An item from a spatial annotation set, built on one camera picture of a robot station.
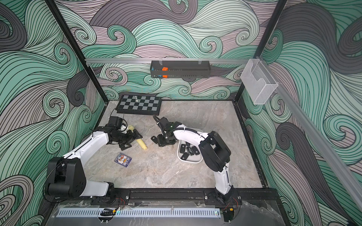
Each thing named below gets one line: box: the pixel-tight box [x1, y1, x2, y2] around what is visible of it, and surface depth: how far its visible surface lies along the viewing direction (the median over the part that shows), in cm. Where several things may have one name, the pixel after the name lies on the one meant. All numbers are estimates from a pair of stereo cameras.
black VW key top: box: [180, 152, 190, 161], surface depth 89 cm
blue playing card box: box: [114, 152, 133, 168], surface depth 87 cm
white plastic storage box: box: [176, 139, 204, 163], surface depth 90 cm
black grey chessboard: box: [115, 94, 162, 116], surface depth 116 cm
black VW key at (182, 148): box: [180, 143, 186, 154], surface depth 93 cm
